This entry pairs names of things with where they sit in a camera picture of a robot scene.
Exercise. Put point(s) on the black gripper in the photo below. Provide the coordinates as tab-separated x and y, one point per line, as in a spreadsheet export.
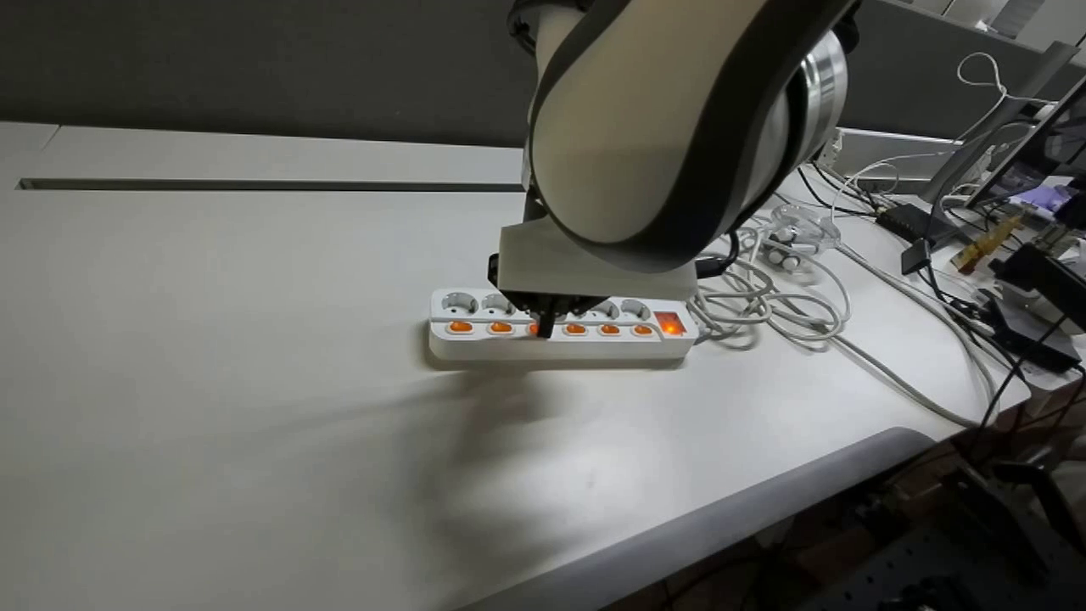
555	305

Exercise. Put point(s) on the white power strip orange switches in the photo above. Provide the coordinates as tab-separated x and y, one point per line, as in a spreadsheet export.
613	340

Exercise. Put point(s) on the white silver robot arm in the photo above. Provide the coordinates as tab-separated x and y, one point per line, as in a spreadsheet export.
665	114

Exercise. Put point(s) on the grey partition panel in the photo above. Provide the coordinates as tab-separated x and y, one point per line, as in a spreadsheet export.
249	69

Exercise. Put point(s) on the dark partition panel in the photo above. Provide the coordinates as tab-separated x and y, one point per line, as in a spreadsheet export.
905	69

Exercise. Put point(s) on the yellow tool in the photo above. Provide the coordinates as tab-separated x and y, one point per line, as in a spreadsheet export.
985	242

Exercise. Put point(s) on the flat black object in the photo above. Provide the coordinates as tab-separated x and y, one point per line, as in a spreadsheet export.
1023	333

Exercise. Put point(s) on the black device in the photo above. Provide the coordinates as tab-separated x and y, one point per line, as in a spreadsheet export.
1046	276

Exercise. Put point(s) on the purple item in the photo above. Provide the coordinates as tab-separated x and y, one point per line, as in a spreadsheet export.
1043	199

